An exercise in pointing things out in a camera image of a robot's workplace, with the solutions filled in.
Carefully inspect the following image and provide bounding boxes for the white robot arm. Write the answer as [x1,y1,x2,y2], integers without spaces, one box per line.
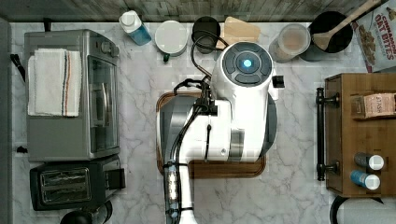
[156,41,284,224]

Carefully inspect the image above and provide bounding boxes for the wooden drawer cabinet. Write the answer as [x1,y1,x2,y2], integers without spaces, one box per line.
[324,73,396,198]

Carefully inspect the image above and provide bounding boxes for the wooden cutting board tray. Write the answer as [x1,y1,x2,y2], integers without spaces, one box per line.
[156,91,266,179]

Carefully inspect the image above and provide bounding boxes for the white lidded jar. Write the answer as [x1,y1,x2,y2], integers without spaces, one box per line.
[155,21,188,63]

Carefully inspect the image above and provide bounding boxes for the black cup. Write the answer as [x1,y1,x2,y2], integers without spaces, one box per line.
[191,16,220,54]

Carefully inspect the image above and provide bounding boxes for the light wooden block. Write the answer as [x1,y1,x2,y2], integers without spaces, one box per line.
[220,17,261,45]

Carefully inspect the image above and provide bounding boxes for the silver toaster oven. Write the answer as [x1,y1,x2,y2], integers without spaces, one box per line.
[24,29,120,162]

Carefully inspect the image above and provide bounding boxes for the blue liquid soap bottle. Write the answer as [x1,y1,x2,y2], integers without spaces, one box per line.
[119,10,151,46]

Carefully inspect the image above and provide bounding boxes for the clear plastic lidded container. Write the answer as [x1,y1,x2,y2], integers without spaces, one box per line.
[269,23,311,63]

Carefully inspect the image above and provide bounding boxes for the black round appliance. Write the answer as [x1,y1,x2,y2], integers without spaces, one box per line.
[60,201,113,224]

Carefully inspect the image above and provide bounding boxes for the wooden spoon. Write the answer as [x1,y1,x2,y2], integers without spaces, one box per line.
[311,0,381,50]

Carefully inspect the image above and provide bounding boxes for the white striped dish towel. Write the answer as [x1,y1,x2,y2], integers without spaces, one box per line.
[28,49,82,117]

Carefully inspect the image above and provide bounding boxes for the black two-slot toaster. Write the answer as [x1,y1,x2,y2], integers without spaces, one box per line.
[30,154,126,211]

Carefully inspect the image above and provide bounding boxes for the black utensil pot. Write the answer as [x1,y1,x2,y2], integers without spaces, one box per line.
[300,10,354,63]

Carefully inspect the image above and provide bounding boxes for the white kettle with black rim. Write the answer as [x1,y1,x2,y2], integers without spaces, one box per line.
[330,196,396,224]

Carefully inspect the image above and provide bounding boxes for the pink packet box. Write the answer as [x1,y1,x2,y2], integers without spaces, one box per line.
[350,92,395,119]

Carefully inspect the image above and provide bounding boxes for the grey spice shaker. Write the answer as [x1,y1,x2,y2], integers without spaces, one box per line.
[354,152,385,171]

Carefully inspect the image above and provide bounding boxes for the blue spice shaker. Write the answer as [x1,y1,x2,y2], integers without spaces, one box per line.
[350,170,380,190]

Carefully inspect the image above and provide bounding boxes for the cinnamon oat bites cereal box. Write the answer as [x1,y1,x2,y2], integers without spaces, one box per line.
[352,0,396,73]

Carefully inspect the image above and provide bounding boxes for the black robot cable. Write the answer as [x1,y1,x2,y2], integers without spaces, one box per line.
[190,30,230,78]

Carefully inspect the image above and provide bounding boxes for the black drawer handle bar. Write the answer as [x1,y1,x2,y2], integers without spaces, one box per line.
[316,88,340,181]

